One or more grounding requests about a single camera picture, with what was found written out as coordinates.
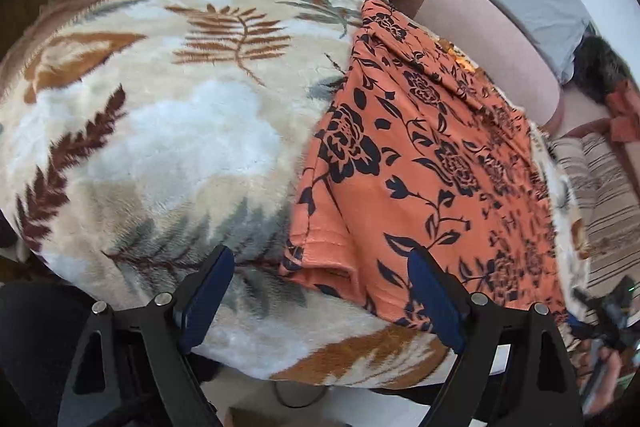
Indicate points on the orange black floral garment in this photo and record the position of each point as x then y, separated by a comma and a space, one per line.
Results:
425, 187

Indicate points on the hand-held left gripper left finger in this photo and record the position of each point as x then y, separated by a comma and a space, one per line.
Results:
207, 299

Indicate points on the person's right hand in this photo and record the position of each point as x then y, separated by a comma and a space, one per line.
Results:
607, 389

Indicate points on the leaf print fleece blanket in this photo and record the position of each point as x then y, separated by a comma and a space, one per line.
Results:
175, 147

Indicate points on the beige striped cushion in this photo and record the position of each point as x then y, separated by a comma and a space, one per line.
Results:
607, 197

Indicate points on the small orange cloth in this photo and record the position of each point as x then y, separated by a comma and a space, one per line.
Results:
622, 112

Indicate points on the dark furry cloth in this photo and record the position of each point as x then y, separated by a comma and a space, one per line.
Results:
597, 64

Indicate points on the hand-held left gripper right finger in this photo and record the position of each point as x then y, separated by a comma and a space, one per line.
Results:
434, 302

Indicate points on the pink brown bolster cushion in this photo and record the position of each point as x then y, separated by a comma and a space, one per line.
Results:
480, 37

